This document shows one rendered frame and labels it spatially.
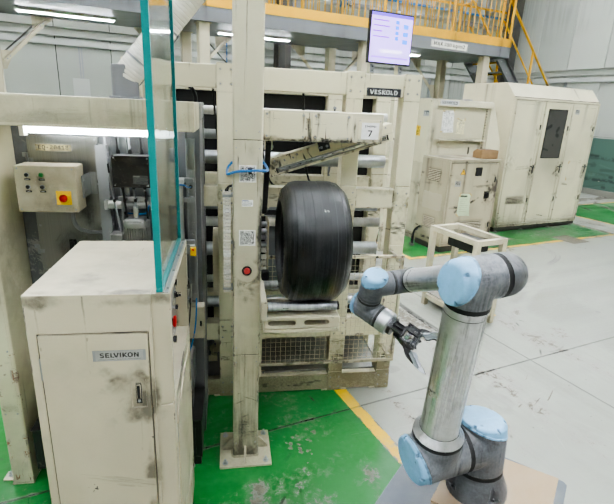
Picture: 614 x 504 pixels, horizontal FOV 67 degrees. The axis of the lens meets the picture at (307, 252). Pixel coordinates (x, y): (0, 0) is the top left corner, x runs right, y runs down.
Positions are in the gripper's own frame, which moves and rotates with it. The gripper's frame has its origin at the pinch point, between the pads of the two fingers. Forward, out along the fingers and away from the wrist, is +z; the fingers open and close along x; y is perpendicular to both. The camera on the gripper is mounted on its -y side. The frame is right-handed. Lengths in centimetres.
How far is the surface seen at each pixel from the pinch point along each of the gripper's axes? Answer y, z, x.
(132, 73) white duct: 46, -170, 20
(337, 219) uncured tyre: 2, -66, 25
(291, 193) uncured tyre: 7, -89, 23
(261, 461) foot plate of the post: -83, -54, -81
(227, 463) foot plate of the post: -77, -66, -92
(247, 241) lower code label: -3, -97, -4
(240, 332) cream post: -33, -86, -37
